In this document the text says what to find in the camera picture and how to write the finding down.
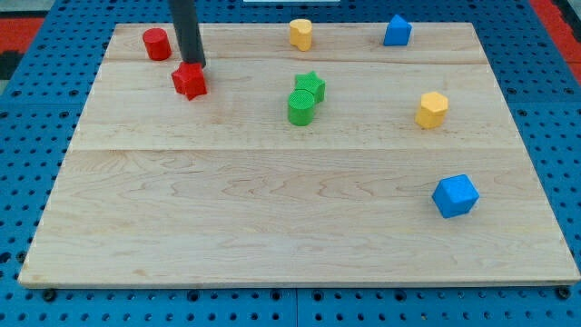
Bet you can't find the green star block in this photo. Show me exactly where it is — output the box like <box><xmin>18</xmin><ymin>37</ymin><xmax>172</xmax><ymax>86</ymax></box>
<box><xmin>295</xmin><ymin>71</ymin><xmax>326</xmax><ymax>104</ymax></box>

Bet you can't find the blue cube block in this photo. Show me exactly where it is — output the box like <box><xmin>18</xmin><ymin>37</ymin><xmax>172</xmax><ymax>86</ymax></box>
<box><xmin>432</xmin><ymin>174</ymin><xmax>479</xmax><ymax>219</ymax></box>

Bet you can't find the green cylinder block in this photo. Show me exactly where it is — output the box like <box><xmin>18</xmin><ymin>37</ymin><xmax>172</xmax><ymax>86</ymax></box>
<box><xmin>288</xmin><ymin>90</ymin><xmax>316</xmax><ymax>126</ymax></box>

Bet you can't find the red star block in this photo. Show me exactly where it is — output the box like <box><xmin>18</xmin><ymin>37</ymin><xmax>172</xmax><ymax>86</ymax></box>
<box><xmin>172</xmin><ymin>62</ymin><xmax>208</xmax><ymax>101</ymax></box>

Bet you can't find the yellow hexagon block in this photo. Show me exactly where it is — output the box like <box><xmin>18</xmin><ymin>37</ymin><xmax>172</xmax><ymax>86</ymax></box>
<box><xmin>414</xmin><ymin>92</ymin><xmax>449</xmax><ymax>129</ymax></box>

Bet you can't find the light wooden board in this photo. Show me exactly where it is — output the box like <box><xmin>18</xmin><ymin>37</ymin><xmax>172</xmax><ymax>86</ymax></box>
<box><xmin>19</xmin><ymin>23</ymin><xmax>580</xmax><ymax>289</ymax></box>

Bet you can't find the red cylinder block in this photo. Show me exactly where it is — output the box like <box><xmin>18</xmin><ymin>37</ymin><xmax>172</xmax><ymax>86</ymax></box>
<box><xmin>142</xmin><ymin>27</ymin><xmax>172</xmax><ymax>61</ymax></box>

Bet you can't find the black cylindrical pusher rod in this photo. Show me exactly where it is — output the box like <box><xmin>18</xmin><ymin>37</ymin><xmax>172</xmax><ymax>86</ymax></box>
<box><xmin>168</xmin><ymin>0</ymin><xmax>206</xmax><ymax>68</ymax></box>

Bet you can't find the blue triangular prism block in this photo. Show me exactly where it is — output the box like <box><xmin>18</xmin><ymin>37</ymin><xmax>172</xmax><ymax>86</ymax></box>
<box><xmin>383</xmin><ymin>15</ymin><xmax>413</xmax><ymax>46</ymax></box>

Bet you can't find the yellow heart block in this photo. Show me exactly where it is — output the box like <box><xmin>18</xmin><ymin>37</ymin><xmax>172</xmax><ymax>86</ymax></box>
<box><xmin>289</xmin><ymin>18</ymin><xmax>312</xmax><ymax>52</ymax></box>

